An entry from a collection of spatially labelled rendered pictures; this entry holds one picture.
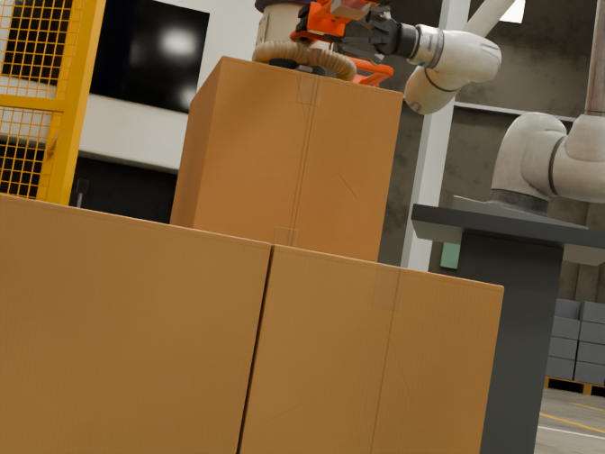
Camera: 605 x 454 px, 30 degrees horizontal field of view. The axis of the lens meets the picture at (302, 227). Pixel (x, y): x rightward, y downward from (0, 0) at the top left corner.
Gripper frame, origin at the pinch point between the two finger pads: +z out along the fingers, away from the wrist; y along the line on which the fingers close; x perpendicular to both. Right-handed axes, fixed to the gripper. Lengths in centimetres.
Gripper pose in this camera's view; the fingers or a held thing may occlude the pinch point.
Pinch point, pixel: (324, 22)
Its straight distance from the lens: 249.3
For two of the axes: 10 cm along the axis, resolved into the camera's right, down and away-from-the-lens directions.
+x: -2.7, 0.3, 9.6
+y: -1.7, 9.8, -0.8
